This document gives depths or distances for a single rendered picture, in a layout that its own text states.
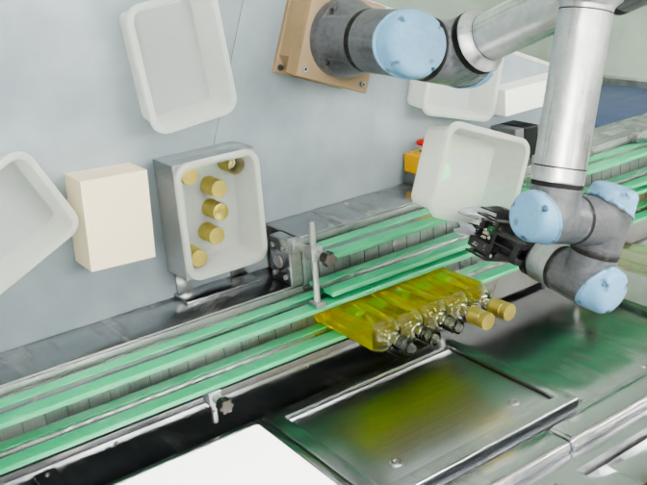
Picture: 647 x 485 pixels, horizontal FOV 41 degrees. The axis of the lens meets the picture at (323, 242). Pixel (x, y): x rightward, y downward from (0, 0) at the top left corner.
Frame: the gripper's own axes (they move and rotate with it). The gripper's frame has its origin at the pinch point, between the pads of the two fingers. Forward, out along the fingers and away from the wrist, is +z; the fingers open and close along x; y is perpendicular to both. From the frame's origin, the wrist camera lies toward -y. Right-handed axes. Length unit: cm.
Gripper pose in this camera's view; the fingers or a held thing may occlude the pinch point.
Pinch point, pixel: (465, 216)
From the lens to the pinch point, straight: 161.8
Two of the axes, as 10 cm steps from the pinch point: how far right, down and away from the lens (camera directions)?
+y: -7.9, -0.5, -6.1
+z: -5.6, -3.7, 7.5
